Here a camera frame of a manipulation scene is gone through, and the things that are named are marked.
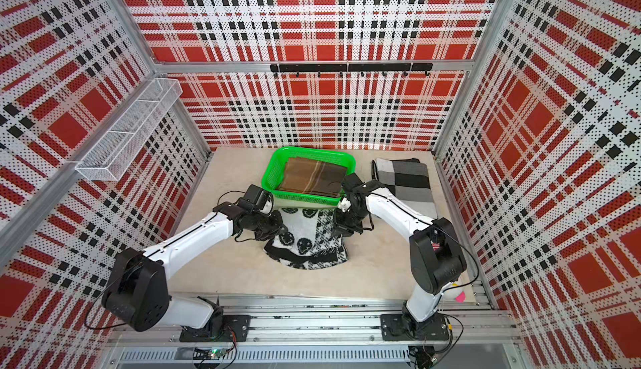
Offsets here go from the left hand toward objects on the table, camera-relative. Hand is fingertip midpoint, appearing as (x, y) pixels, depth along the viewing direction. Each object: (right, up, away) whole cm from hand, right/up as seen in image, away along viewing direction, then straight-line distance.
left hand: (290, 228), depth 84 cm
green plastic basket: (-9, +25, +25) cm, 37 cm away
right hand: (+16, -1, -3) cm, 16 cm away
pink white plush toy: (+55, -20, -8) cm, 59 cm away
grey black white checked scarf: (+49, +16, +25) cm, 57 cm away
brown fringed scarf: (+5, +18, +23) cm, 30 cm away
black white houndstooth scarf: (+6, -5, 0) cm, 8 cm away
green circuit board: (-20, -33, -15) cm, 41 cm away
